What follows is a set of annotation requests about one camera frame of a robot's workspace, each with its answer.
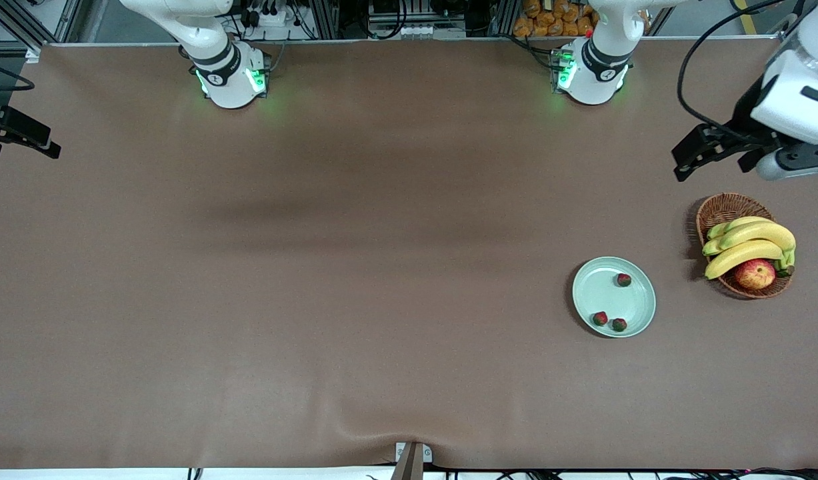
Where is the pale green round plate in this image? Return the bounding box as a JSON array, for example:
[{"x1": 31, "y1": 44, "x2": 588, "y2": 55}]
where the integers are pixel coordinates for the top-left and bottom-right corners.
[{"x1": 572, "y1": 257, "x2": 657, "y2": 339}]

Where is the brown wicker basket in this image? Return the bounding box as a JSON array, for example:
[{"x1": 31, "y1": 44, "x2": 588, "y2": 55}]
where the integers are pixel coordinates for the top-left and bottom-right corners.
[{"x1": 695, "y1": 193, "x2": 794, "y2": 299}]

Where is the small green-tinged banana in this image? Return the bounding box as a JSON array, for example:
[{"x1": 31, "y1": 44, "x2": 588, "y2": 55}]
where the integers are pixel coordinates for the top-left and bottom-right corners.
[{"x1": 707, "y1": 216, "x2": 773, "y2": 239}]

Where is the yellow banana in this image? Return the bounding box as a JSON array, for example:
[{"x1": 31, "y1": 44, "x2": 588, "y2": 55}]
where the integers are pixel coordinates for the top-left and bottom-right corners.
[
  {"x1": 702, "y1": 222, "x2": 797, "y2": 257},
  {"x1": 705, "y1": 240, "x2": 785, "y2": 280}
]

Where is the red yellow apple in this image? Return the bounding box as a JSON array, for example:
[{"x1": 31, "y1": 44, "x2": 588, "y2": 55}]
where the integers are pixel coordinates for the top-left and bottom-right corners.
[{"x1": 734, "y1": 259, "x2": 777, "y2": 291}]

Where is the pile of golden bread rolls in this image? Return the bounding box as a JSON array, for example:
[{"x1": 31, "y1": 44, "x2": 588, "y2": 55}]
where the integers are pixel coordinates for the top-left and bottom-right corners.
[{"x1": 513, "y1": 0, "x2": 597, "y2": 38}]

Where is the white power strip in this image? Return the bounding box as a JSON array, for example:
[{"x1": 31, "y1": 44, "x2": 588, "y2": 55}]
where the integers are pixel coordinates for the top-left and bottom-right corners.
[{"x1": 249, "y1": 5, "x2": 291, "y2": 29}]

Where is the white terminal block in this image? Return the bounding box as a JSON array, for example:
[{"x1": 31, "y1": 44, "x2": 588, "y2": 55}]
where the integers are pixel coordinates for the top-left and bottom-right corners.
[{"x1": 401, "y1": 23, "x2": 467, "y2": 39}]

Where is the brown table mat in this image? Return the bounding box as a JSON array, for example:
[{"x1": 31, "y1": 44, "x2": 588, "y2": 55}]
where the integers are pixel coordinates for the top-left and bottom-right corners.
[{"x1": 0, "y1": 39, "x2": 818, "y2": 471}]

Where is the grey metal mounting bracket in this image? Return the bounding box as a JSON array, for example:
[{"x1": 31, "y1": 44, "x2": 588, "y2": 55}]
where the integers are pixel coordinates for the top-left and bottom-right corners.
[{"x1": 395, "y1": 441, "x2": 433, "y2": 463}]

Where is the dark camera mast post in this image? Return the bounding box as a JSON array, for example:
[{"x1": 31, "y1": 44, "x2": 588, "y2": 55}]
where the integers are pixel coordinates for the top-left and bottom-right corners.
[{"x1": 390, "y1": 444, "x2": 425, "y2": 480}]

